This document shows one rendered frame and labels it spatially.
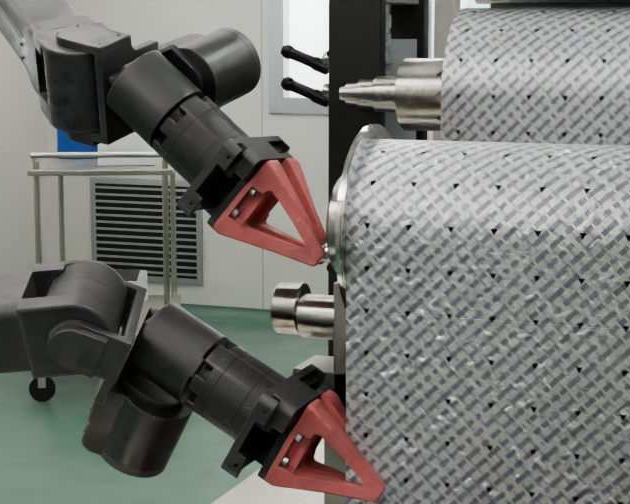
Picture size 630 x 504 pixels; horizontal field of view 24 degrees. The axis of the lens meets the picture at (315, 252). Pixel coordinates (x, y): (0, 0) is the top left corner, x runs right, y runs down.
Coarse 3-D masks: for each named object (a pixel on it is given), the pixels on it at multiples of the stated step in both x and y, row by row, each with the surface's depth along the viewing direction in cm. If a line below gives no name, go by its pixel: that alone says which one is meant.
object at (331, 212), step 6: (336, 186) 104; (336, 192) 103; (330, 198) 103; (336, 198) 103; (330, 204) 103; (336, 204) 103; (330, 210) 103; (330, 216) 103; (330, 222) 103; (330, 228) 103; (330, 234) 103; (330, 240) 103; (330, 246) 103; (330, 252) 103; (330, 258) 104; (336, 270) 105
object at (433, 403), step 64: (384, 320) 100; (448, 320) 98; (384, 384) 100; (448, 384) 99; (512, 384) 97; (576, 384) 96; (384, 448) 101; (448, 448) 99; (512, 448) 98; (576, 448) 96
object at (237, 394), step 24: (216, 360) 103; (240, 360) 103; (192, 384) 103; (216, 384) 102; (240, 384) 102; (264, 384) 102; (288, 384) 102; (312, 384) 105; (192, 408) 104; (216, 408) 102; (240, 408) 102; (264, 408) 98; (240, 432) 99; (264, 432) 104; (240, 456) 99
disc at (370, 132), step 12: (360, 132) 102; (372, 132) 104; (384, 132) 107; (360, 144) 102; (348, 156) 100; (360, 156) 102; (348, 168) 100; (348, 180) 100; (348, 192) 100; (348, 204) 100; (336, 216) 99; (336, 228) 99; (336, 240) 99; (336, 252) 99; (336, 264) 100
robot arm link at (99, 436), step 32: (128, 288) 107; (64, 320) 101; (128, 320) 103; (64, 352) 101; (96, 352) 100; (128, 352) 101; (96, 416) 107; (128, 416) 106; (160, 416) 105; (96, 448) 108; (128, 448) 107; (160, 448) 107
